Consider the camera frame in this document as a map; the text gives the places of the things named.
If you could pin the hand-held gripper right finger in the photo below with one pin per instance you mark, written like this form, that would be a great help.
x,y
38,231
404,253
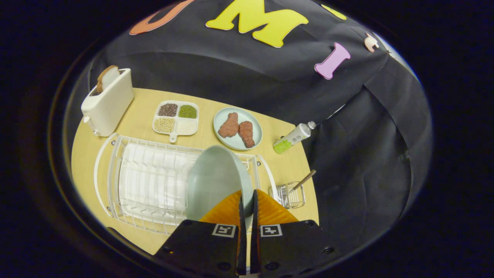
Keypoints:
x,y
254,239

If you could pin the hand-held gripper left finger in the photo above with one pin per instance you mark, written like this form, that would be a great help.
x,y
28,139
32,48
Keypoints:
x,y
242,239

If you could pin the pale green plate with meat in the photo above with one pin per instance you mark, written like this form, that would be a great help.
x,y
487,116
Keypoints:
x,y
252,117

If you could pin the brown meat piece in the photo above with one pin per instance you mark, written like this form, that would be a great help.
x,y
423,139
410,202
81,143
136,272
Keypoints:
x,y
229,125
247,133

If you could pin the green label drink bottle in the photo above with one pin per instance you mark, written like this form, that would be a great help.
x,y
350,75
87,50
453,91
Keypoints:
x,y
295,136

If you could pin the white divided seasoning tray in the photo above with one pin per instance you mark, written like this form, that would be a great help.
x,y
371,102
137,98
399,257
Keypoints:
x,y
187,126

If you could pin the black backdrop cloth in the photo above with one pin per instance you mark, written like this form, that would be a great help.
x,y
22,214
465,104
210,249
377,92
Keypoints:
x,y
231,69

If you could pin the white toaster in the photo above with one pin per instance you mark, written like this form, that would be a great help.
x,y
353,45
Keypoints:
x,y
110,104

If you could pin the bread slice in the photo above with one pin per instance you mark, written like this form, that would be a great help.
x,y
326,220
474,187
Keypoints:
x,y
107,77

